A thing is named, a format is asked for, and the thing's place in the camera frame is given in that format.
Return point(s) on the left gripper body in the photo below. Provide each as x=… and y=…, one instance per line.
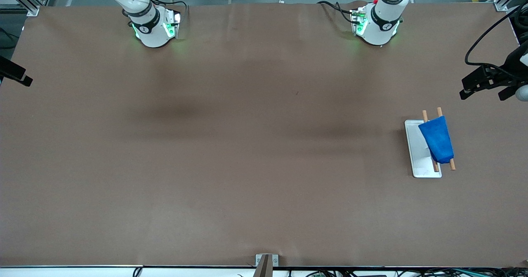
x=508, y=70

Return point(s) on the blue cloth towel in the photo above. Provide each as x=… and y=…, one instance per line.
x=437, y=138

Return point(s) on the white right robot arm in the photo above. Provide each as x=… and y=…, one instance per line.
x=150, y=33

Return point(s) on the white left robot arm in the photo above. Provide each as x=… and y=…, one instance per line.
x=381, y=29

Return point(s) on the white towel rack wooden bars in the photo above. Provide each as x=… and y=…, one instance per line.
x=416, y=153

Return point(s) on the left base connector block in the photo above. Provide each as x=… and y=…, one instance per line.
x=359, y=21

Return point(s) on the base connector block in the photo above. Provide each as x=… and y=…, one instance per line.
x=173, y=23
x=359, y=21

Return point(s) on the right base connector block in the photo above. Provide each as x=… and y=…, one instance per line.
x=173, y=23

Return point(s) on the brown paper table cover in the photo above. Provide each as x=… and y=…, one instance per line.
x=264, y=186

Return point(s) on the white table frame edge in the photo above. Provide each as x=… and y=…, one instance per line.
x=62, y=271

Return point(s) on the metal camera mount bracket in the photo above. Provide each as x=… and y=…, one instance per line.
x=264, y=262

